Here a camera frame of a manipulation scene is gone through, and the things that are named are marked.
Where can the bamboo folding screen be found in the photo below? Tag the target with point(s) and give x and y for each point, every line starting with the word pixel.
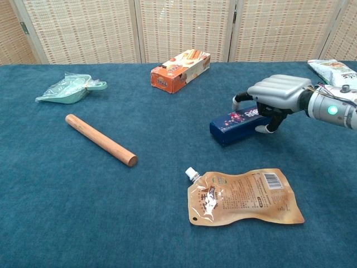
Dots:
pixel 83 28

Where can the tan spout pouch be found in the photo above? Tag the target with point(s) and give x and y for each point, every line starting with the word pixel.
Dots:
pixel 237 201

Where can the metal screen hinge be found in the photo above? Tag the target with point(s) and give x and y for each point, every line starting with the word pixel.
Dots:
pixel 234 17
pixel 24 28

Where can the orange biscuit box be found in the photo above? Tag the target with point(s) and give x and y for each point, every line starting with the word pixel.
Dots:
pixel 167 81

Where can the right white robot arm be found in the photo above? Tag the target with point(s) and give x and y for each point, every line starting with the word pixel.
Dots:
pixel 320 109

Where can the blue table cloth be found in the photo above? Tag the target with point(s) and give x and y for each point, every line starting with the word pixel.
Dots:
pixel 83 209

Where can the wooden rolling pin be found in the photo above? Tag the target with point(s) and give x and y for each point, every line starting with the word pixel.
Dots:
pixel 100 139

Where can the white snack bag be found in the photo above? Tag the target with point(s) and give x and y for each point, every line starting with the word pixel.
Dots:
pixel 334 72

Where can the blue box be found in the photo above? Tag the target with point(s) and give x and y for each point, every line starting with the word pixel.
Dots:
pixel 231 131

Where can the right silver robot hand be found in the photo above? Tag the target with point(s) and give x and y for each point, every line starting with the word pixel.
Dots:
pixel 279 90

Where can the green dustpan in plastic bag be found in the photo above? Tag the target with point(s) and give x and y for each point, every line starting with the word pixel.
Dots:
pixel 67 95

